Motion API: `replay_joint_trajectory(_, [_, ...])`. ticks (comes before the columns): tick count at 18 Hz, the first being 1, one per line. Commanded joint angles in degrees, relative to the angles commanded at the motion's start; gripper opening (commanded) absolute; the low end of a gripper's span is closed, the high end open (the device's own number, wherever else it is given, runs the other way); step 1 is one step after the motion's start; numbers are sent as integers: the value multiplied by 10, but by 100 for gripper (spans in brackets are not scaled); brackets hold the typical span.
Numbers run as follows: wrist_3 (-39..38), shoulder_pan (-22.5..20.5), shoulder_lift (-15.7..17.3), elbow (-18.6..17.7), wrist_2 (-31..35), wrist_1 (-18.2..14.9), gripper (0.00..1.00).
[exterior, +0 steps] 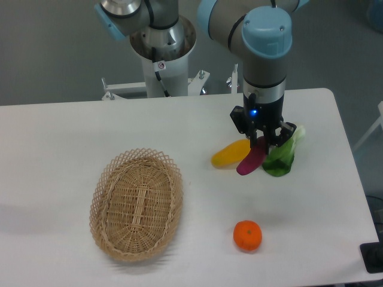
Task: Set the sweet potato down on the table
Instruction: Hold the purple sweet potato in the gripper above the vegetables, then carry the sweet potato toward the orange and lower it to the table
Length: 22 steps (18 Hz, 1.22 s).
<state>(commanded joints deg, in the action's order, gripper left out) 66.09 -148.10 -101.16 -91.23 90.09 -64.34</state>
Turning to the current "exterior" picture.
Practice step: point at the woven wicker basket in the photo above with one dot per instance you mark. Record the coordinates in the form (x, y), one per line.
(137, 204)

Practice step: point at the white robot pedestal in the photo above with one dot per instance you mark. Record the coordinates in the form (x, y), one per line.
(172, 45)

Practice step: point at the purple sweet potato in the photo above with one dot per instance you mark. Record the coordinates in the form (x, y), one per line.
(254, 159)

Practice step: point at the white frame at right edge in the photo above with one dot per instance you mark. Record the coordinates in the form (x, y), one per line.
(370, 130)

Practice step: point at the orange tangerine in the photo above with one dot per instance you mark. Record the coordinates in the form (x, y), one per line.
(247, 235)

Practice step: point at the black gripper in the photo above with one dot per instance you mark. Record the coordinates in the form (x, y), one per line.
(264, 117)

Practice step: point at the white metal base frame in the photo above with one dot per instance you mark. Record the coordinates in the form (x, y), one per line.
(161, 80)

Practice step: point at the black device at table edge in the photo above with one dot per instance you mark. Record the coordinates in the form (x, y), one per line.
(372, 256)

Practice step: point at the green bok choy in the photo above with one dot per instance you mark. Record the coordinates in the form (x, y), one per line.
(279, 161)

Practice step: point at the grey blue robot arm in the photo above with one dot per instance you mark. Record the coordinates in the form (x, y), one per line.
(258, 32)

